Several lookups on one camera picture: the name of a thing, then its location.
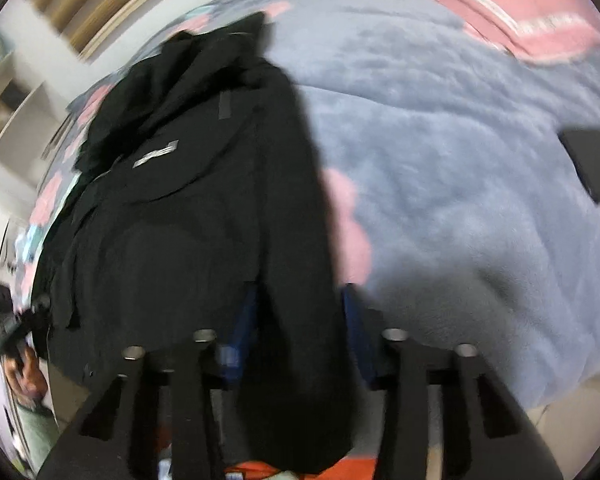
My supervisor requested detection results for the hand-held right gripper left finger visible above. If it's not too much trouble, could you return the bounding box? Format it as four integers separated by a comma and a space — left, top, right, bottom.
37, 285, 261, 480

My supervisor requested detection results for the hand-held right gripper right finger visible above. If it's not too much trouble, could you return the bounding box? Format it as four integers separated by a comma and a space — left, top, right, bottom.
341, 282, 567, 480

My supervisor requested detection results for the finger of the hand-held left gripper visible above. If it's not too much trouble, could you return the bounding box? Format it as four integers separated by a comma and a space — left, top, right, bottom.
16, 293, 52, 333

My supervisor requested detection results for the black hooded jacket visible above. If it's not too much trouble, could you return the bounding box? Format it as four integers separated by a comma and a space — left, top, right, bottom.
32, 12, 357, 476

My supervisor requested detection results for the person's left hand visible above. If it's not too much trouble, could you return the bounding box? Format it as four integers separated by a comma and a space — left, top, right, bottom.
4, 345, 49, 407

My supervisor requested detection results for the orange cloth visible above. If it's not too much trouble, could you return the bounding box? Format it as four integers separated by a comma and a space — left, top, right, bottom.
224, 452, 382, 480

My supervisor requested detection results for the white bookshelf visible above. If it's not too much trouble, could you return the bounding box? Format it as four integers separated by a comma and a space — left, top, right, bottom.
0, 25, 72, 188

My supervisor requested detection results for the grey floral blanket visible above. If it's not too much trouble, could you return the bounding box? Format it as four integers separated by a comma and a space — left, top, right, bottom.
0, 0, 600, 413

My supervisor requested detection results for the black phone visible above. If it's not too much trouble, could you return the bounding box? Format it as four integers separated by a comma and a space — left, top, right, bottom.
557, 129, 600, 206

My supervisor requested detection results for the pink printed pillow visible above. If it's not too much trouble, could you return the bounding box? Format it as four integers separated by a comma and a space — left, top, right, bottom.
352, 0, 600, 65

